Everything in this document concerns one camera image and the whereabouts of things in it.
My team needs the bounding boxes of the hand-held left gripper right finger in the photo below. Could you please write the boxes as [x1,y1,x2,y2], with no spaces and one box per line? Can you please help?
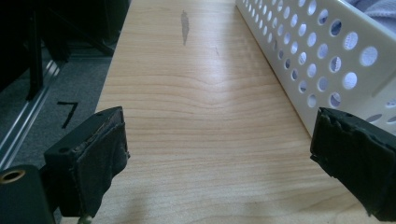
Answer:
[309,106,396,222]

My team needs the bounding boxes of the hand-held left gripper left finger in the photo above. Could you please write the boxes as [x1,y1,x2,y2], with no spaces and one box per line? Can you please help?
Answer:
[43,105,131,218]

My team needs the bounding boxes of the white perforated plastic basket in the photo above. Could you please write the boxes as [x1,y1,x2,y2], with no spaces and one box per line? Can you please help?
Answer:
[234,0,396,138]

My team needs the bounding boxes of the black metal stand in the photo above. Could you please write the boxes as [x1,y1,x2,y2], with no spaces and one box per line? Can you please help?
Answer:
[0,0,131,101]

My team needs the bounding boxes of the light blue cloth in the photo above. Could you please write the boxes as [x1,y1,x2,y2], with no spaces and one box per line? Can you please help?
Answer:
[346,0,396,34]

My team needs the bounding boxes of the aluminium floor rail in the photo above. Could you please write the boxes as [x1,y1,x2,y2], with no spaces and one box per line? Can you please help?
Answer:
[0,55,64,171]

